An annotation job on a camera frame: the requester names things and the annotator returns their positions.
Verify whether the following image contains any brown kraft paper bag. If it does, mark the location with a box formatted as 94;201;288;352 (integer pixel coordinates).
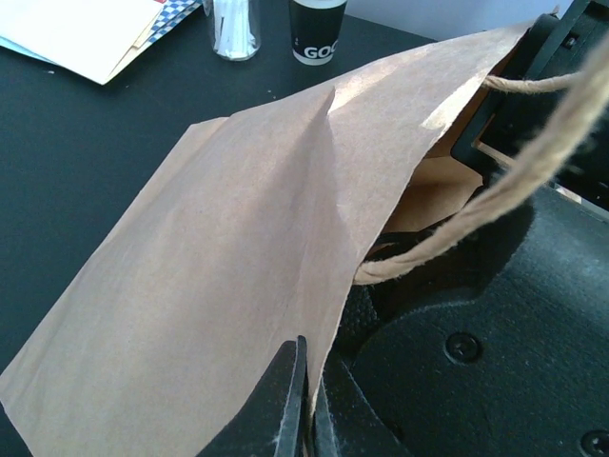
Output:
1;25;608;456

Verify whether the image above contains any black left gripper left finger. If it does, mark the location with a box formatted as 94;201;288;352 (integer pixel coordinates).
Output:
199;335;307;457

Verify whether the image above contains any blue checkered paper bag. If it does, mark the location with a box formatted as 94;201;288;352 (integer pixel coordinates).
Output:
142;0;204;47

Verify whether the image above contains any stack of white paper cups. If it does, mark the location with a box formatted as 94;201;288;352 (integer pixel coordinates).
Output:
288;0;347;67

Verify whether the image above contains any bundle of white straws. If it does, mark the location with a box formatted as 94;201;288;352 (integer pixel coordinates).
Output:
202;0;261;62

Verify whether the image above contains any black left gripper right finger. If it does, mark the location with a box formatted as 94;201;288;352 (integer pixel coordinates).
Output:
311;366;410;456

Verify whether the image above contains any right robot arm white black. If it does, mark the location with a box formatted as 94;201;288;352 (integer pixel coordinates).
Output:
313;120;608;456

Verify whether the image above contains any white paper bag brown trim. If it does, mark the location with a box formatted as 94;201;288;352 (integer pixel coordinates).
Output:
1;0;166;85

